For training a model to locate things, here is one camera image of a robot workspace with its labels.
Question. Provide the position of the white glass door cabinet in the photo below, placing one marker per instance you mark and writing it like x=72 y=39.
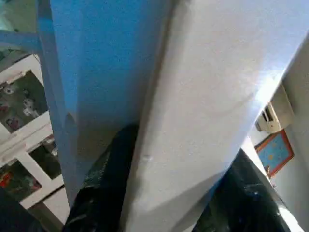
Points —
x=24 y=140

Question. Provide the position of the blue orange wall picture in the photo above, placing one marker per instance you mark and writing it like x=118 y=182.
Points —
x=274 y=152

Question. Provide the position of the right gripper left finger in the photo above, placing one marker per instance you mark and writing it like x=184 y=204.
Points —
x=104 y=188

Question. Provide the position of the white wall air conditioner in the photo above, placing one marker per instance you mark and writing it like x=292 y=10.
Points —
x=274 y=113

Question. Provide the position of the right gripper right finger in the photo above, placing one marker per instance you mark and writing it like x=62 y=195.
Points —
x=246 y=198

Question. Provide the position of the white plastic table top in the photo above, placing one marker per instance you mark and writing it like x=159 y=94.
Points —
x=207 y=87

